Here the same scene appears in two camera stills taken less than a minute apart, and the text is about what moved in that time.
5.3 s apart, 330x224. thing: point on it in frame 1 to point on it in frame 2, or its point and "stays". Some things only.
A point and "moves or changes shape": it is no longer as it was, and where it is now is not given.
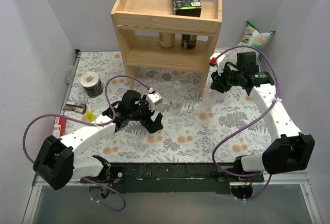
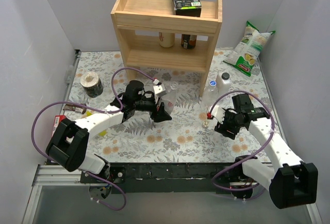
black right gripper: x=219 y=80 to x=224 y=125
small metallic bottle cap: x=205 y=124 stays
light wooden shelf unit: x=152 y=36 stays
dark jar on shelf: x=188 y=41 stays
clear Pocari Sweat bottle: x=209 y=100 stays
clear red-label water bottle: x=176 y=98 moves or changes shape
